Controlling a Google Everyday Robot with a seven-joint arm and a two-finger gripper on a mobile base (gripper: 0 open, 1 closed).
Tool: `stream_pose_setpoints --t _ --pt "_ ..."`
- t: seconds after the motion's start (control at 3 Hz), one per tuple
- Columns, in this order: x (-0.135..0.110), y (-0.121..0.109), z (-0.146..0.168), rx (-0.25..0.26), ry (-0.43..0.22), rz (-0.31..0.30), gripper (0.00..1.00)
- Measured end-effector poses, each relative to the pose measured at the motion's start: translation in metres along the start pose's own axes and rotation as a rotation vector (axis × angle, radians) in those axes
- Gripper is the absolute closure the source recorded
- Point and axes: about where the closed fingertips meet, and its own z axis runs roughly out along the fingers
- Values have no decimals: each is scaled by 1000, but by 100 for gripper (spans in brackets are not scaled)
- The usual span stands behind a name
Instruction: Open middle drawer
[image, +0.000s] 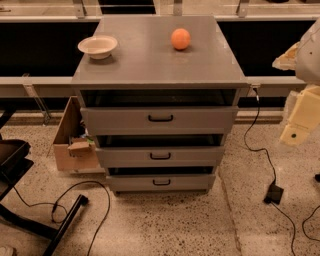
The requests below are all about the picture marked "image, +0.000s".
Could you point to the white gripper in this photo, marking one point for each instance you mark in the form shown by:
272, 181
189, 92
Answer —
309, 56

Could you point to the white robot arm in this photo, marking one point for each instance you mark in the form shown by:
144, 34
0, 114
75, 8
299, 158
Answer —
304, 58

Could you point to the grey drawer cabinet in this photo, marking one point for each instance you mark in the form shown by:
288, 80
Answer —
145, 70

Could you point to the grey top drawer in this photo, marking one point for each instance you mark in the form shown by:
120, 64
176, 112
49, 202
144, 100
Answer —
158, 120

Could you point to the grey metal railing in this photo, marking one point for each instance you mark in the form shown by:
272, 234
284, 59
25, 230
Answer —
35, 11

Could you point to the orange fruit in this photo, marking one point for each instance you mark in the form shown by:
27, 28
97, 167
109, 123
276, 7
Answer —
180, 39

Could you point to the white paper bowl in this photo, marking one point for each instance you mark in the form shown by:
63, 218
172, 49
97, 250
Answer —
98, 47

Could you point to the cardboard box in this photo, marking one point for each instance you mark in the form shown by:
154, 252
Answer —
73, 153

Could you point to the black stand frame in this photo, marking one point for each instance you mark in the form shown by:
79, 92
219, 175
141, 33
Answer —
43, 185

